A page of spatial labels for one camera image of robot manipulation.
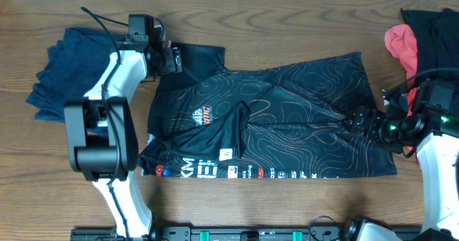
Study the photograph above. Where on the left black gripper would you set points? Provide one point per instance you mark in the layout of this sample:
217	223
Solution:
174	61

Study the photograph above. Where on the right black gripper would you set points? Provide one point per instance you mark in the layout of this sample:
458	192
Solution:
376	117

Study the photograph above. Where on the black orange patterned jersey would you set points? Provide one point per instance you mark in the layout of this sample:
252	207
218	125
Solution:
290	121

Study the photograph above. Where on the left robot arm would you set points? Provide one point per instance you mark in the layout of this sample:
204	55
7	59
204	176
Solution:
102	141

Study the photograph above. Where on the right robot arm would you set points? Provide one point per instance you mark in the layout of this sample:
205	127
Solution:
429	130

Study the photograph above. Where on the red orange garment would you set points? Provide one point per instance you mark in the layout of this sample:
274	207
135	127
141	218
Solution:
400	41

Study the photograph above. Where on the folded navy blue garment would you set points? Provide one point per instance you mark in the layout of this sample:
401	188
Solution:
75	64

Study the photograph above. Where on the plain black shirt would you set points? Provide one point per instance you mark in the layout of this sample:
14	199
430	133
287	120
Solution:
436	33

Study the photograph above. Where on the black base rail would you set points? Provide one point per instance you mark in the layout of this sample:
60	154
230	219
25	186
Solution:
232	234

